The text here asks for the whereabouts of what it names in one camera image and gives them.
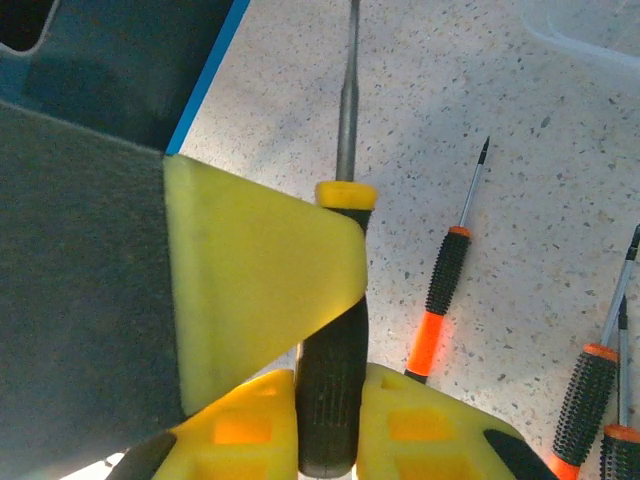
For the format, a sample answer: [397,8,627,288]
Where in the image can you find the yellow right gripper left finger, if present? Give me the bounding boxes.
[104,368,300,480]

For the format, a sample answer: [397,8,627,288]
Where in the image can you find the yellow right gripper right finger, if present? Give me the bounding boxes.
[355,361,560,480]

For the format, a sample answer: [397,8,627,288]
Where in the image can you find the yellow black screwdriver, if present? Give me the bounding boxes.
[294,0,380,479]

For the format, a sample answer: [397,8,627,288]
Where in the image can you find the orange black precision screwdriver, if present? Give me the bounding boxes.
[403,134,492,386]
[598,294,640,480]
[549,223,640,480]

